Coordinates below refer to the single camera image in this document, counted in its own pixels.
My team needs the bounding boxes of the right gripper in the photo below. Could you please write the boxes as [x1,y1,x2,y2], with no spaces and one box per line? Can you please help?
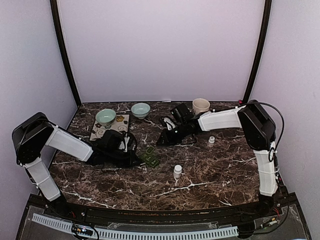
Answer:
[156,122,189,146]

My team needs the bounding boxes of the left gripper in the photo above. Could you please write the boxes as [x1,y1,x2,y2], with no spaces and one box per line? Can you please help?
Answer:
[105,149,142,168]

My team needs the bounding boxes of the white pill bottle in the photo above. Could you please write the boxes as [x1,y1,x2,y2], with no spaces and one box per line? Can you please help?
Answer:
[173,164,182,179]
[208,136,215,147]

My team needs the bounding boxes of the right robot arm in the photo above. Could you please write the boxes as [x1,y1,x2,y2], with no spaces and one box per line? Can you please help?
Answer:
[156,100,281,197]

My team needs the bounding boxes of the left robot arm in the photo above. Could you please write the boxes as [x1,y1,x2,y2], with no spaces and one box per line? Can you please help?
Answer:
[11,112,142,218]

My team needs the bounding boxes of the right teal ceramic bowl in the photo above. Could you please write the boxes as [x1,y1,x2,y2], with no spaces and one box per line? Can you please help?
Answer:
[131,102,151,119]

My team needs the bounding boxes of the teal ceramic bowl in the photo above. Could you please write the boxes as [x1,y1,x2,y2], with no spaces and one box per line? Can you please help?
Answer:
[131,102,151,119]
[95,108,117,129]

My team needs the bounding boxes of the square floral ceramic plate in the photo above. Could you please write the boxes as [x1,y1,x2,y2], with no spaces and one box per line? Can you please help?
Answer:
[89,114,130,141]

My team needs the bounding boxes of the left teal ceramic bowl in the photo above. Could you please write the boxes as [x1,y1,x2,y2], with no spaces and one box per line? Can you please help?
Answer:
[95,108,117,129]

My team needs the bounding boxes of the cream coral-print mug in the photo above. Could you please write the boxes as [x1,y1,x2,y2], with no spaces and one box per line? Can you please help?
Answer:
[192,98,211,115]

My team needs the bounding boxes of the small green circuit board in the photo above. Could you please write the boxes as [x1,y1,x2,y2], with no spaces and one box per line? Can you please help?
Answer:
[71,224,94,237]

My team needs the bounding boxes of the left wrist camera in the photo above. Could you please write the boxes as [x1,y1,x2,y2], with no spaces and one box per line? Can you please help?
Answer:
[118,132,134,153]

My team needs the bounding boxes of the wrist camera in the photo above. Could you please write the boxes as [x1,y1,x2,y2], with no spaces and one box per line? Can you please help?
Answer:
[118,132,134,153]
[159,116,176,131]

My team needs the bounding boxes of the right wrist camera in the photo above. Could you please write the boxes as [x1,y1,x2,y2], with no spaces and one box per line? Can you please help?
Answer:
[159,116,176,131]

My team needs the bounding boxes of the black front table rail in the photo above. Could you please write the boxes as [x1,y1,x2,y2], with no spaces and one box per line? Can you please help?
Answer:
[41,186,283,227]

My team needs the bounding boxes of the white slotted cable duct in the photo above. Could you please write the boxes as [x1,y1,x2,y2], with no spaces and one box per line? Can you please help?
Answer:
[31,213,240,240]

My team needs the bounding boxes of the right black frame post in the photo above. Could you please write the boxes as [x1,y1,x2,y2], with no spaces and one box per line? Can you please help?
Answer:
[242,0,272,104]

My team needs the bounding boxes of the black frame post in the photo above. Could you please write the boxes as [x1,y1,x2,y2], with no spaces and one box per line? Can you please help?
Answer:
[242,0,272,104]
[49,0,82,108]

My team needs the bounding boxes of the left black frame post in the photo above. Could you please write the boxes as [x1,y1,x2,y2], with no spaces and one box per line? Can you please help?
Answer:
[49,0,82,108]

